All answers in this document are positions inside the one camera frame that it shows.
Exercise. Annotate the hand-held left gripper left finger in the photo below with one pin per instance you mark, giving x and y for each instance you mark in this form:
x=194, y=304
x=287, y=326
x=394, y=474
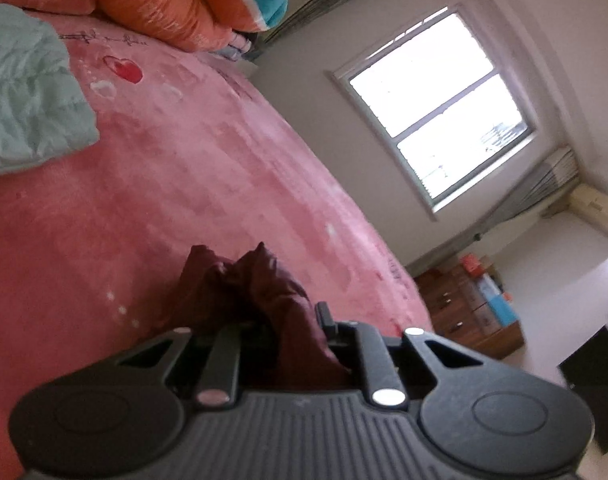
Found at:
x=223, y=355

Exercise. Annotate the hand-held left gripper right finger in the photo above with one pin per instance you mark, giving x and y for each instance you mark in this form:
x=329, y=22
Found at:
x=326, y=317

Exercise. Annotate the maroon puffer jacket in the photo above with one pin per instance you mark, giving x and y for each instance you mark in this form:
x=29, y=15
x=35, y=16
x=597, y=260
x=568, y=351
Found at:
x=284, y=320

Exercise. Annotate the brown wooden cabinet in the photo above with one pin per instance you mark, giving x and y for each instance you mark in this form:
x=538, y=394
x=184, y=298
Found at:
x=469, y=325

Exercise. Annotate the red box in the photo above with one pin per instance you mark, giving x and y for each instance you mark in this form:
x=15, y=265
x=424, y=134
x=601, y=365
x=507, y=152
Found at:
x=470, y=264

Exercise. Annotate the pink printed bed blanket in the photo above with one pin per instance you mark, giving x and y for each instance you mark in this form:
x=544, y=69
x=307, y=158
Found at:
x=184, y=170

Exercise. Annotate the white framed window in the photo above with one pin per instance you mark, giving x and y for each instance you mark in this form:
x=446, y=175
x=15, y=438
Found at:
x=439, y=110

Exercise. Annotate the black television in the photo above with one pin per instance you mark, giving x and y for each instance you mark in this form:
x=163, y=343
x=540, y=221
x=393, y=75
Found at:
x=599, y=390

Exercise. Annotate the folded striped bedding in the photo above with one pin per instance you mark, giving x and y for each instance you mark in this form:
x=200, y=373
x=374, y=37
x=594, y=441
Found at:
x=231, y=45

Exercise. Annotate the cream air conditioner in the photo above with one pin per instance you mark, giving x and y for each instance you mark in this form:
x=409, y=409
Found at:
x=596, y=210

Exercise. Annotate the light green quilted blanket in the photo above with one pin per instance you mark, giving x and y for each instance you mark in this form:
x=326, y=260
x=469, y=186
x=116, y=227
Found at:
x=29, y=95

